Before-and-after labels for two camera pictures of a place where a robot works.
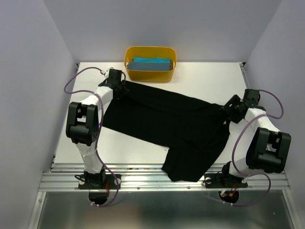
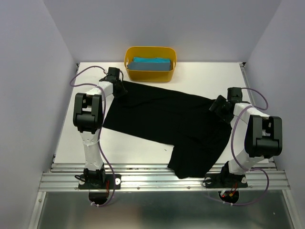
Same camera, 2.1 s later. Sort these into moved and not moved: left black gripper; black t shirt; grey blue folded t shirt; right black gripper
Moved: right black gripper
Not moved: left black gripper; grey blue folded t shirt; black t shirt
